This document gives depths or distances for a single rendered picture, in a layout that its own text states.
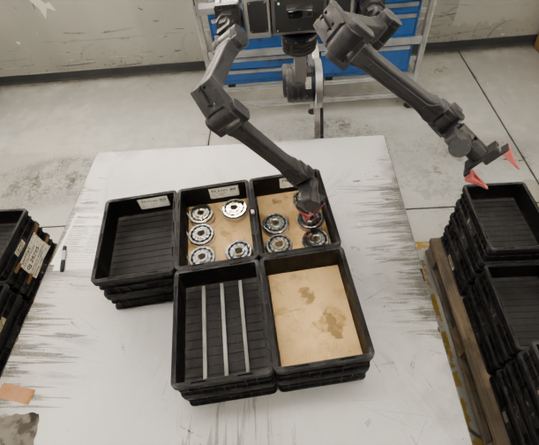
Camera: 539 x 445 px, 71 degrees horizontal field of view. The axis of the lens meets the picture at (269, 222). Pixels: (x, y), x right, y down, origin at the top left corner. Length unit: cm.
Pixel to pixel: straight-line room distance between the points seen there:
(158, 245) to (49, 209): 182
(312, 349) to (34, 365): 103
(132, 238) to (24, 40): 340
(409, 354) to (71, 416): 117
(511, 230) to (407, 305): 82
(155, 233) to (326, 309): 77
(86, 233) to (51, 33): 296
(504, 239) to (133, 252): 169
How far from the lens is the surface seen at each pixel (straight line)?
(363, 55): 107
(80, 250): 192
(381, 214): 178
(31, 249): 247
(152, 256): 158
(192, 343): 136
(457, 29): 446
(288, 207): 161
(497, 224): 218
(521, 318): 206
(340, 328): 133
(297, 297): 137
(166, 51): 432
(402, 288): 158
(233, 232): 155
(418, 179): 298
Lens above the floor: 205
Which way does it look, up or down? 51 degrees down
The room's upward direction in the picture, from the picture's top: 8 degrees counter-clockwise
